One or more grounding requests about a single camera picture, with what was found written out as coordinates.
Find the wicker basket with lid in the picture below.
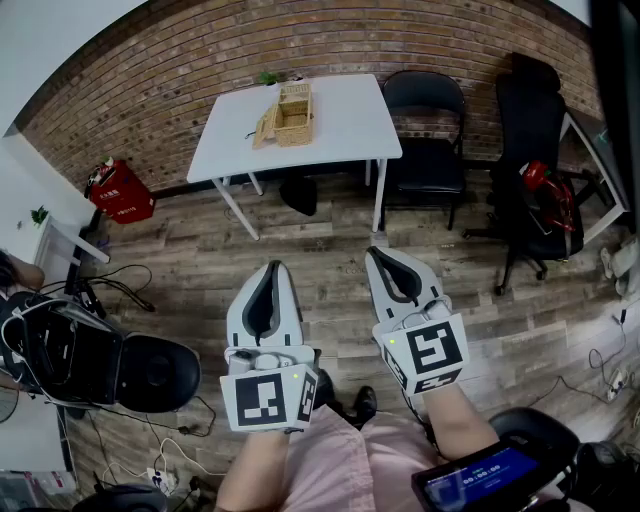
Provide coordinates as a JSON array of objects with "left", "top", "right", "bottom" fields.
[{"left": 251, "top": 82, "right": 316, "bottom": 150}]

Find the red helmet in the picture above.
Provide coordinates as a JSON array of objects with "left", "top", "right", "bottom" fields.
[{"left": 522, "top": 159, "right": 576, "bottom": 232}]

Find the black floor cable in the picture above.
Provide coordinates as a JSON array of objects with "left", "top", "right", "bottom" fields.
[{"left": 74, "top": 263, "right": 156, "bottom": 314}]

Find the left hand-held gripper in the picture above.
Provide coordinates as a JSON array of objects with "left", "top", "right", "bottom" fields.
[{"left": 219, "top": 260, "right": 321, "bottom": 434}]

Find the black padded seat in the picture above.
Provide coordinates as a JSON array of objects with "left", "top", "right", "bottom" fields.
[{"left": 488, "top": 407, "right": 582, "bottom": 474}]

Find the black bag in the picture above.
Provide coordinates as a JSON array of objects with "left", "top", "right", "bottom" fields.
[{"left": 278, "top": 175, "right": 319, "bottom": 217}]

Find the black tablet with blue screen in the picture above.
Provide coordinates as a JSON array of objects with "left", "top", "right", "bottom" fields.
[{"left": 410, "top": 439, "right": 547, "bottom": 512}]

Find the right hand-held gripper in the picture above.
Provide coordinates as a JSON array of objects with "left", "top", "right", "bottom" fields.
[{"left": 364, "top": 245, "right": 471, "bottom": 397}]

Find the person's right forearm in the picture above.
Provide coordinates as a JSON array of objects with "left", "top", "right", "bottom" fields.
[{"left": 422, "top": 385, "right": 501, "bottom": 462}]

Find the white side desk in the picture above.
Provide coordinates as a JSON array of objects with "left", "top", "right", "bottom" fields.
[{"left": 558, "top": 110, "right": 632, "bottom": 246}]

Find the black office chair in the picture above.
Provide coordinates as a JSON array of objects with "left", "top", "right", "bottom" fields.
[{"left": 462, "top": 52, "right": 586, "bottom": 297}]

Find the person's black shoe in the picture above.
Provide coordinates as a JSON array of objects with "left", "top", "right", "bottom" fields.
[
  {"left": 348, "top": 385, "right": 379, "bottom": 427},
  {"left": 310, "top": 368, "right": 337, "bottom": 416}
]

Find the white table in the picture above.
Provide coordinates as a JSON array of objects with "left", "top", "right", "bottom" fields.
[{"left": 186, "top": 73, "right": 404, "bottom": 242}]

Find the person's pink clothing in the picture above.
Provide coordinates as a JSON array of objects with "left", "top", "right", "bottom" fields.
[{"left": 279, "top": 403, "right": 442, "bottom": 512}]

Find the black folding chair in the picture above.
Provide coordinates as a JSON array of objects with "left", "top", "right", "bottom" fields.
[{"left": 380, "top": 69, "right": 469, "bottom": 232}]

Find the person's left forearm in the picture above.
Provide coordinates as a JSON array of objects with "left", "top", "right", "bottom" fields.
[{"left": 214, "top": 428, "right": 292, "bottom": 512}]

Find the white shelf unit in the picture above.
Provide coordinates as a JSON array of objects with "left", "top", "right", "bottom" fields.
[{"left": 33, "top": 214, "right": 111, "bottom": 296}]

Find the white power strip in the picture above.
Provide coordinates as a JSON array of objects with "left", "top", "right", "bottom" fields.
[{"left": 146, "top": 467, "right": 177, "bottom": 495}]

